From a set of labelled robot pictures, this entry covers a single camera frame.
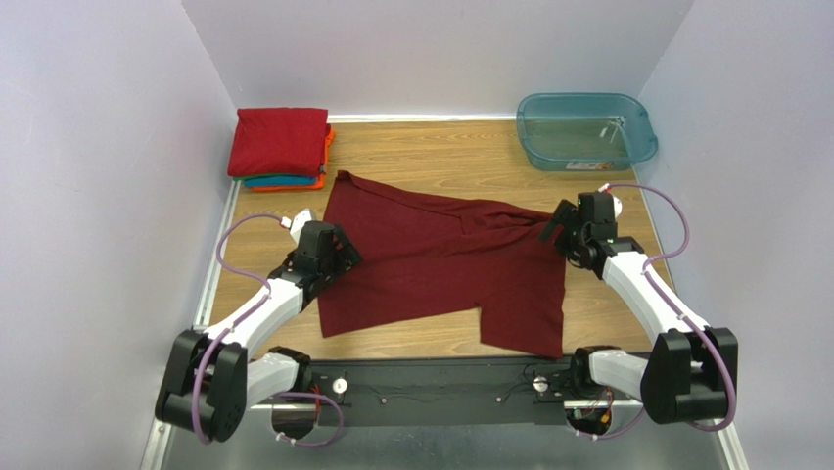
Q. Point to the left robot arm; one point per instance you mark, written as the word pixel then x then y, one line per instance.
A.
pixel 241 345

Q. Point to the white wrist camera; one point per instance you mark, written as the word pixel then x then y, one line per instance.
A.
pixel 295 225
pixel 616 201

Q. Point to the folded green t shirt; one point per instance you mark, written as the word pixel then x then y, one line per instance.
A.
pixel 254 176

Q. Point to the folded teal t shirt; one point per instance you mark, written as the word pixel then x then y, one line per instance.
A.
pixel 286 180

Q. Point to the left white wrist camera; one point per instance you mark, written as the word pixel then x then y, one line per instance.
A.
pixel 295 225

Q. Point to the folded red t shirt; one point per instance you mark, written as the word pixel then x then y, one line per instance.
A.
pixel 279 140

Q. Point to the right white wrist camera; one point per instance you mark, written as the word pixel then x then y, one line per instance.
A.
pixel 616 201

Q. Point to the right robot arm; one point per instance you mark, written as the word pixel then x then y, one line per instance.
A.
pixel 690 375

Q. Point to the teal plastic bin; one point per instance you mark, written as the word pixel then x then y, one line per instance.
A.
pixel 585 131

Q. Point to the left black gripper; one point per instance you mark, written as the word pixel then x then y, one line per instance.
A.
pixel 338 250

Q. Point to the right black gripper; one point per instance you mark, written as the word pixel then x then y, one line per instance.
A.
pixel 567 228

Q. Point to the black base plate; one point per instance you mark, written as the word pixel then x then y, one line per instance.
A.
pixel 394 392

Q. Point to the maroon t shirt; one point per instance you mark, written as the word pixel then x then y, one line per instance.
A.
pixel 424 255

